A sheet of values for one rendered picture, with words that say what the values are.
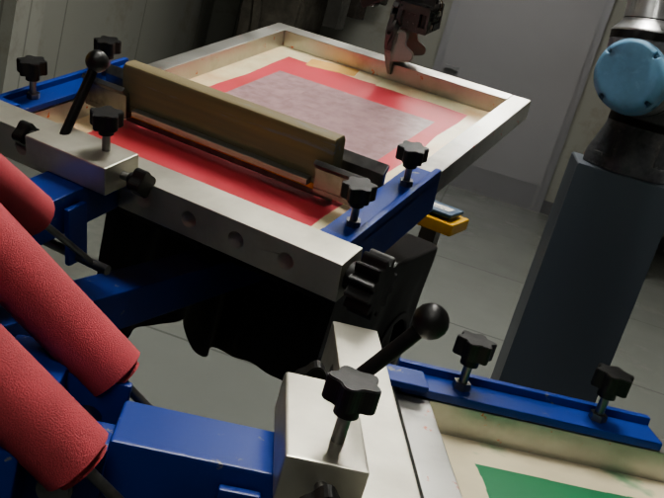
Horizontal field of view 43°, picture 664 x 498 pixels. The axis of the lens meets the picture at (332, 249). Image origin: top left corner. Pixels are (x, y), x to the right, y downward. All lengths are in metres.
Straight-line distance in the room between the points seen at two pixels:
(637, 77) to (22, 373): 1.12
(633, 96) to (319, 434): 0.98
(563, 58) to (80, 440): 7.49
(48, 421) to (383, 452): 0.26
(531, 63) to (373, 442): 7.30
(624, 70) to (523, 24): 6.46
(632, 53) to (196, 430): 1.02
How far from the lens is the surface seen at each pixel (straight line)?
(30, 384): 0.54
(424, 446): 0.82
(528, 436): 0.96
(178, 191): 1.02
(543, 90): 7.91
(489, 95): 1.69
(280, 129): 1.20
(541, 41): 7.90
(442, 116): 1.62
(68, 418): 0.55
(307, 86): 1.65
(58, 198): 1.00
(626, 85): 1.45
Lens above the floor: 1.36
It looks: 16 degrees down
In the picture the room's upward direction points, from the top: 16 degrees clockwise
